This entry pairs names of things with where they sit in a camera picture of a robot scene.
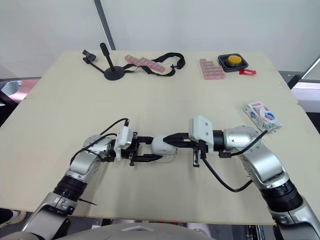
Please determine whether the pale grey soap case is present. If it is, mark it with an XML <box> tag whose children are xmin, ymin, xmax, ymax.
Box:
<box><xmin>151</xmin><ymin>135</ymin><xmax>178</xmax><ymax>164</ymax></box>

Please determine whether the black strap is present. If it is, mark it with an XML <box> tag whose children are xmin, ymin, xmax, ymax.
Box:
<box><xmin>129</xmin><ymin>52</ymin><xmax>186</xmax><ymax>77</ymax></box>

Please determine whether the small red piece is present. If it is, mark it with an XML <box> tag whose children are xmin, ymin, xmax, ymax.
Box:
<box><xmin>238</xmin><ymin>68</ymin><xmax>258</xmax><ymax>77</ymax></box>

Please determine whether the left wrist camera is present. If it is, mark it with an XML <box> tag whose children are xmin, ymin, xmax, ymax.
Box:
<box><xmin>115</xmin><ymin>126</ymin><xmax>134</xmax><ymax>161</ymax></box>

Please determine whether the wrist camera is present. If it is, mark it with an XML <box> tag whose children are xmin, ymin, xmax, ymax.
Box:
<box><xmin>115</xmin><ymin>126</ymin><xmax>134</xmax><ymax>161</ymax></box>
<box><xmin>188</xmin><ymin>115</ymin><xmax>214</xmax><ymax>152</ymax></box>

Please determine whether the pink block sheet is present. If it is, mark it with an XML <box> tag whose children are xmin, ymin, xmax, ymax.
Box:
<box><xmin>199</xmin><ymin>58</ymin><xmax>226</xmax><ymax>81</ymax></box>

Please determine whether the pink block strip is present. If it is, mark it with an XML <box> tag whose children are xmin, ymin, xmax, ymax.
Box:
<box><xmin>124</xmin><ymin>54</ymin><xmax>167</xmax><ymax>74</ymax></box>

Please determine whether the black round-base stand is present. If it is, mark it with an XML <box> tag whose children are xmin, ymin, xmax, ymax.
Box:
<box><xmin>84</xmin><ymin>42</ymin><xmax>125</xmax><ymax>82</ymax></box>

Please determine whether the white soap pack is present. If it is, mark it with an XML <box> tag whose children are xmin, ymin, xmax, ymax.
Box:
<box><xmin>242</xmin><ymin>100</ymin><xmax>284</xmax><ymax>134</ymax></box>

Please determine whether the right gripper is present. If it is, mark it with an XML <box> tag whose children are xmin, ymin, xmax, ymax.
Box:
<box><xmin>163</xmin><ymin>132</ymin><xmax>210</xmax><ymax>168</ymax></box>

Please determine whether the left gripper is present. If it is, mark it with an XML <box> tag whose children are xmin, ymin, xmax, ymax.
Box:
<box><xmin>121</xmin><ymin>131</ymin><xmax>163</xmax><ymax>168</ymax></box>

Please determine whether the yellow button in black box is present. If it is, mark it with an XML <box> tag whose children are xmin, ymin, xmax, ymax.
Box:
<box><xmin>217</xmin><ymin>53</ymin><xmax>250</xmax><ymax>74</ymax></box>

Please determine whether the black cable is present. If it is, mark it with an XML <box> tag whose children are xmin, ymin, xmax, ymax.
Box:
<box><xmin>200</xmin><ymin>129</ymin><xmax>268</xmax><ymax>193</ymax></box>
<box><xmin>70</xmin><ymin>117</ymin><xmax>131</xmax><ymax>163</ymax></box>

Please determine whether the robot body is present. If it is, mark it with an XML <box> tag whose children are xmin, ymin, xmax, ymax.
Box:
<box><xmin>66</xmin><ymin>220</ymin><xmax>215</xmax><ymax>240</ymax></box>

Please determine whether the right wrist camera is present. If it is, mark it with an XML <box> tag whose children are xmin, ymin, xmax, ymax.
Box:
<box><xmin>188</xmin><ymin>115</ymin><xmax>214</xmax><ymax>152</ymax></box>

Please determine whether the small black camera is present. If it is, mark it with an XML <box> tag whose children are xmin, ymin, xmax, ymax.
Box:
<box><xmin>82</xmin><ymin>49</ymin><xmax>97</xmax><ymax>64</ymax></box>

